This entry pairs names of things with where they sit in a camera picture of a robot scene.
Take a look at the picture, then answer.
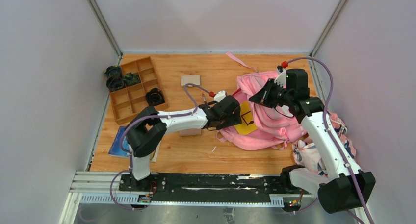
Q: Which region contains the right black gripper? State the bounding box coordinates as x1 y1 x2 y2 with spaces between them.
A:
249 78 294 109

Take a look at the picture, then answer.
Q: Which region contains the yellow booklet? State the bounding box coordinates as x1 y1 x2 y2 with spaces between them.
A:
234 101 258 135

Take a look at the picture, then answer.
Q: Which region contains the pink student backpack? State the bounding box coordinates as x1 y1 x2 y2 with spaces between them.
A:
216 67 307 150

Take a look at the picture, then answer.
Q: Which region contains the blue Jane Eyre book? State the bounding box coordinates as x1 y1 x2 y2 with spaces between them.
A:
108 126 160 163

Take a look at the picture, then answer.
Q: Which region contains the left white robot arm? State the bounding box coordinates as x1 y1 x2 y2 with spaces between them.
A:
122 94 241 191

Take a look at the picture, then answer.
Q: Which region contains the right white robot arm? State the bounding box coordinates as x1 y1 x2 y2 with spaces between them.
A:
249 66 376 214

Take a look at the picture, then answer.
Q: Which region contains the pink brown wallet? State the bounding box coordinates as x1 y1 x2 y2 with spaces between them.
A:
179 129 202 137

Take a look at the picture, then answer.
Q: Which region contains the beige wallet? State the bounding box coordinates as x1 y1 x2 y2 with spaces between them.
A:
181 75 201 87

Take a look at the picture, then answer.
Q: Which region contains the pink patterned cloth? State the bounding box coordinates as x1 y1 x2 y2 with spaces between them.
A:
292 112 356 176

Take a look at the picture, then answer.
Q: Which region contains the wooden divided organizer tray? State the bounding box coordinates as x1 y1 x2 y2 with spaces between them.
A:
110 57 169 125

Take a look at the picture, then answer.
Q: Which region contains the black strap roll in tray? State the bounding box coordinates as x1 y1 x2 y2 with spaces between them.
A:
145 87 165 108

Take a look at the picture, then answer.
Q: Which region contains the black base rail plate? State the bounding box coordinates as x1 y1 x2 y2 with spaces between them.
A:
118 172 312 204

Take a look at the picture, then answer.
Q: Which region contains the dark green strap roll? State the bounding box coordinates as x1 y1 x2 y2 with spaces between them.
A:
123 72 142 87

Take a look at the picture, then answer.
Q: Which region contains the black strap roll outside tray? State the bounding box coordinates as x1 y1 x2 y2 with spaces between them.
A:
105 76 126 92

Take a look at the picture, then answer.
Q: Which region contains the dark strap roll top left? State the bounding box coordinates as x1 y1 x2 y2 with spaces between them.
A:
104 65 123 78

